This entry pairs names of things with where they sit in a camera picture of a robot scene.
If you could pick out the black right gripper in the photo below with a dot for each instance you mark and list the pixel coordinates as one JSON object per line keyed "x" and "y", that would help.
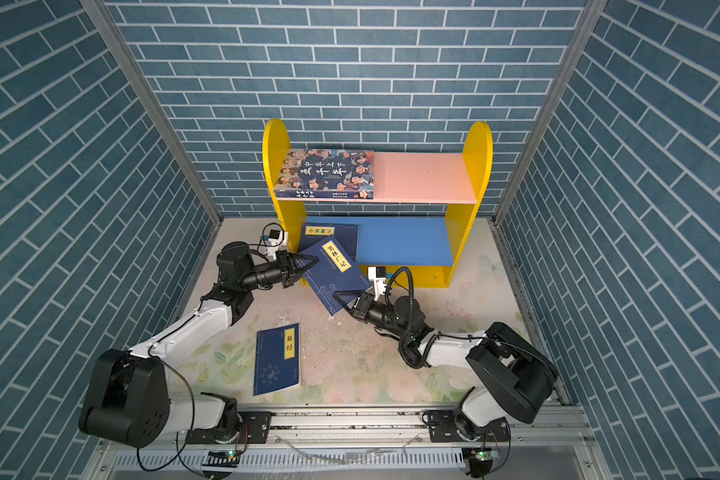
{"x": 367, "y": 304}

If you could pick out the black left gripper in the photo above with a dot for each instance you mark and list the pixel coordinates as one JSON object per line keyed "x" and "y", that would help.
{"x": 288, "y": 263}

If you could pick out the blue book yellow label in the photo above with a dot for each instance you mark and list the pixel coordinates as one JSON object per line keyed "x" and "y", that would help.
{"x": 335, "y": 271}
{"x": 277, "y": 360}
{"x": 346, "y": 235}

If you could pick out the colourful cartoon history book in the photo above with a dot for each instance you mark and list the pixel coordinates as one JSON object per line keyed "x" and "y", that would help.
{"x": 326, "y": 174}

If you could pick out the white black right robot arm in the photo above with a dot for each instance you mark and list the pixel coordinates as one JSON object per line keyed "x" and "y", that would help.
{"x": 514, "y": 379}

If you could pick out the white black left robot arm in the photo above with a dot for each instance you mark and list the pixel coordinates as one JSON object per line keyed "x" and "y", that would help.
{"x": 128, "y": 401}

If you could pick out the yellow pink blue bookshelf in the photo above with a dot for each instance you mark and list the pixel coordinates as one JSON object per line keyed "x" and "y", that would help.
{"x": 421, "y": 213}

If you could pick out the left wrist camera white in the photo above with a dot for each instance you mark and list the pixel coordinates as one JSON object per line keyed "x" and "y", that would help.
{"x": 273, "y": 238}

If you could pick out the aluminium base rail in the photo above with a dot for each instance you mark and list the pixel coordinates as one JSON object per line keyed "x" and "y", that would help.
{"x": 382, "y": 442}

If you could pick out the left aluminium corner post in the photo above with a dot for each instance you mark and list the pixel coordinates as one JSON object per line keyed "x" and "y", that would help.
{"x": 105, "y": 25}

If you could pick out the aluminium corner post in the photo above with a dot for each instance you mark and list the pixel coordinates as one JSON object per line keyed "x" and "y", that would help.
{"x": 105, "y": 25}
{"x": 583, "y": 31}

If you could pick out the right aluminium corner post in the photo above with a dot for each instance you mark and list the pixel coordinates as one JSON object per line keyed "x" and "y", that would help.
{"x": 583, "y": 31}

